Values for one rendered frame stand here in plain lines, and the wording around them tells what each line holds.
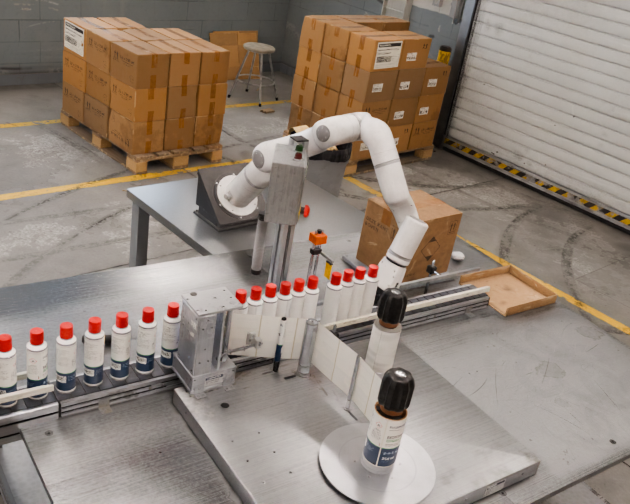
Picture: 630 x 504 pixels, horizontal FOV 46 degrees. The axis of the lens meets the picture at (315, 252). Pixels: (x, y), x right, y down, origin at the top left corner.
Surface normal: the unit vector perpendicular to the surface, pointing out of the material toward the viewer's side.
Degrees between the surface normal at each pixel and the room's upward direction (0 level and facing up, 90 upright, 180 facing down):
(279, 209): 90
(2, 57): 90
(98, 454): 0
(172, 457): 0
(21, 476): 0
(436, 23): 90
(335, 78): 90
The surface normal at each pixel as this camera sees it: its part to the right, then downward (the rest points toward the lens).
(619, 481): 0.16, -0.88
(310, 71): -0.69, 0.24
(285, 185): -0.02, 0.45
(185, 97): 0.69, 0.40
